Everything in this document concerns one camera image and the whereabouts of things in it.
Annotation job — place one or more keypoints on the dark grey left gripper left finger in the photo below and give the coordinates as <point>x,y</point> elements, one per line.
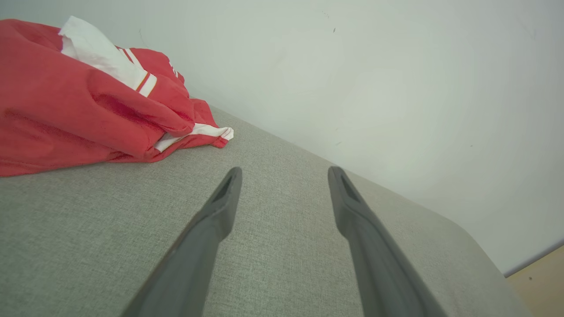
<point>194,264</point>

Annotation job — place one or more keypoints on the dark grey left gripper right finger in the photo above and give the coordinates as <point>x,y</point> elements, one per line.
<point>379,264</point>

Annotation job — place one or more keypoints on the red shorts with white stripe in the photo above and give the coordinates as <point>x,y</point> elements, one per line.
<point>203,115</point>

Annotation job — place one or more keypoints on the red white number 23 jersey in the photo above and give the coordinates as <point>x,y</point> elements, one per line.
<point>53,114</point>

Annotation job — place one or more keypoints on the grey fabric sofa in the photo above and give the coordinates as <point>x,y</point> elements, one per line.
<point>282,246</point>

